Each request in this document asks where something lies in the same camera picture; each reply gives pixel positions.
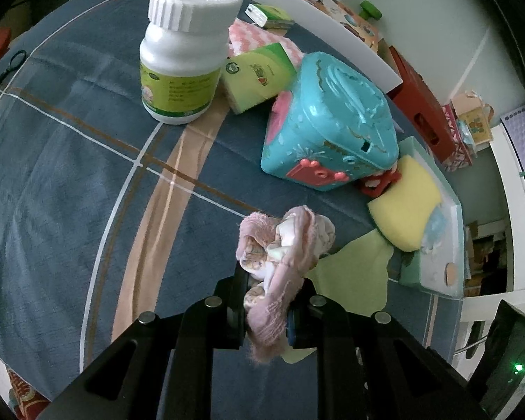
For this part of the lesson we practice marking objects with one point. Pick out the yellow cartoon box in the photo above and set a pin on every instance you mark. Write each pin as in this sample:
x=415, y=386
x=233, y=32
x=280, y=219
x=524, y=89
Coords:
x=474, y=124

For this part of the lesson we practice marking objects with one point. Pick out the clear plastic tray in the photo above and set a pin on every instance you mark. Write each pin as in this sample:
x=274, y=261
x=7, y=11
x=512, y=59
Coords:
x=437, y=262

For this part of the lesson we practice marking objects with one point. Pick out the green toy knob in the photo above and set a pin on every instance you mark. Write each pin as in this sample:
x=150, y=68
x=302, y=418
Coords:
x=371, y=8

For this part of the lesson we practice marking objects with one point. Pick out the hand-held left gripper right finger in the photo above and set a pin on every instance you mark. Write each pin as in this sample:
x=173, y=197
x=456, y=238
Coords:
x=306, y=319

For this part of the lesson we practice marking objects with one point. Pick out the white shelf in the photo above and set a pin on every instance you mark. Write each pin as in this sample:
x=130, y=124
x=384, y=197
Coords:
x=520, y=210

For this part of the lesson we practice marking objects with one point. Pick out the pink white wavy cloth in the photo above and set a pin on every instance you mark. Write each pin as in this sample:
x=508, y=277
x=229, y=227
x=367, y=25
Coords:
x=249, y=35

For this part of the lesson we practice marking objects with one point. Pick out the blue plaid bedsheet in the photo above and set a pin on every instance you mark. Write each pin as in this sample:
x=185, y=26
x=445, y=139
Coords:
x=70, y=183

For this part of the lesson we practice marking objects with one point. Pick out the pink sock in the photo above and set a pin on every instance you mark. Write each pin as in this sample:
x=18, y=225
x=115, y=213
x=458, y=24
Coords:
x=297, y=227

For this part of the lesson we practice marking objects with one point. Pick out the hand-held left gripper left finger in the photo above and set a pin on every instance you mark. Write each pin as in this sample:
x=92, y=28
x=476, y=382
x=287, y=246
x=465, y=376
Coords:
x=227, y=315

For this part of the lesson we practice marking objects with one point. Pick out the large green tissue packet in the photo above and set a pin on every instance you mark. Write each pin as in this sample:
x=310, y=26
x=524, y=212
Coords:
x=253, y=74

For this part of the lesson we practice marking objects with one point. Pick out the white pill bottle green label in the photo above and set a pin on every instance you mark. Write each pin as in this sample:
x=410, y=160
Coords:
x=179, y=61

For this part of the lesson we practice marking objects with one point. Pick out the white board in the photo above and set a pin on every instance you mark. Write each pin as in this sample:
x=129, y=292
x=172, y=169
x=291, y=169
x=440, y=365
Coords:
x=332, y=30

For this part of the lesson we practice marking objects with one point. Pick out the red toy piece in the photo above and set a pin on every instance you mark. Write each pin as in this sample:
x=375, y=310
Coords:
x=378, y=183

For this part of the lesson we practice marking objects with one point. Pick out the yellow sponge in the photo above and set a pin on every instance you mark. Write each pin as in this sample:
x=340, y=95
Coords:
x=402, y=205

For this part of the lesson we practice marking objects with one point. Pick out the red cardboard box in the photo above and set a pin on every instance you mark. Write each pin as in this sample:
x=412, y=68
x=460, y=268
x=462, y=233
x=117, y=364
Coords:
x=424, y=109

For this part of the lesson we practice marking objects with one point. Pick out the colourful cartoon box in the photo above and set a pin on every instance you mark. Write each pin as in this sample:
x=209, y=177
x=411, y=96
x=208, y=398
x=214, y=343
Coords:
x=354, y=22

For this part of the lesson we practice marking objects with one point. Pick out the teal toy box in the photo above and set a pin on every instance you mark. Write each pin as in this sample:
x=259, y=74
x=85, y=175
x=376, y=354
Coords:
x=328, y=113

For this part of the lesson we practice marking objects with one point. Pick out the patterned tin box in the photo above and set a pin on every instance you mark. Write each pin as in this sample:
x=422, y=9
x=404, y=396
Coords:
x=455, y=157

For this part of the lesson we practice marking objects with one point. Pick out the small green tissue packet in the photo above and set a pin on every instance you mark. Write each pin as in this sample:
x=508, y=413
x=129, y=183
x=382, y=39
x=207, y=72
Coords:
x=273, y=15

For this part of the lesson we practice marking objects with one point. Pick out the light green cloth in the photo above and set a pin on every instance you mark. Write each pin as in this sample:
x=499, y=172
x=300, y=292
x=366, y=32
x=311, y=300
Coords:
x=354, y=280

